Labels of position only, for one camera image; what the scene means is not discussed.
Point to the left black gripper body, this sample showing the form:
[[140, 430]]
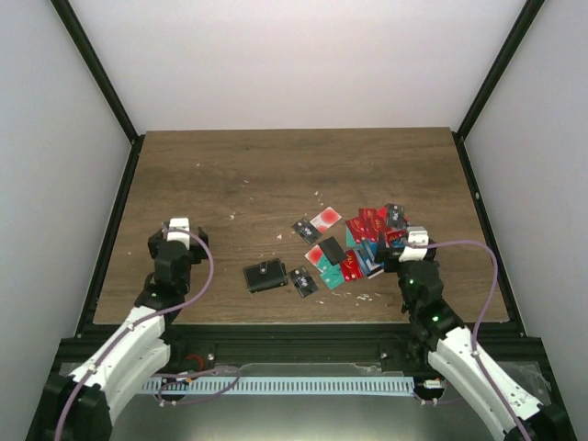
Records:
[[199, 253]]

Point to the white card red circle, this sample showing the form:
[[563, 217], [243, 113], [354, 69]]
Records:
[[317, 258]]

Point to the plain black card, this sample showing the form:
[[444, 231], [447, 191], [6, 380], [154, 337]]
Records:
[[333, 251]]

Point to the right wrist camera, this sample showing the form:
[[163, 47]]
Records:
[[416, 243]]

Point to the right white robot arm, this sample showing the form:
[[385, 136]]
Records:
[[444, 341]]

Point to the left black frame post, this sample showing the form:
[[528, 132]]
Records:
[[83, 44]]

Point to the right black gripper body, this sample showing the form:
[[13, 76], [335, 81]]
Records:
[[391, 254]]

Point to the black VIP card pile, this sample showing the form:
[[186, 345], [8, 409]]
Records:
[[395, 216]]

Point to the light blue cable duct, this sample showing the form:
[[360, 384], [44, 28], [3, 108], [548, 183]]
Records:
[[370, 386]]

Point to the right black frame post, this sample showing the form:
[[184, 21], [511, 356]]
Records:
[[506, 53]]

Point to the red card with gold text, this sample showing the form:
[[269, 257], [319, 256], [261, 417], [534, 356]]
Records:
[[350, 267]]

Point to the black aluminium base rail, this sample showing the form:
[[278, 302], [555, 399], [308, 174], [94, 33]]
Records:
[[387, 345]]

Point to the teal card upper pile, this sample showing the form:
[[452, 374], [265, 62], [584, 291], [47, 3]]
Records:
[[333, 277]]

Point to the black leather card holder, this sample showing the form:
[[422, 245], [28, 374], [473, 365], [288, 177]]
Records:
[[266, 275]]

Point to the black frame post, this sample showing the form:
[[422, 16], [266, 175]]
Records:
[[83, 44], [506, 53]]

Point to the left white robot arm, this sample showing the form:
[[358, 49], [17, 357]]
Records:
[[86, 403]]

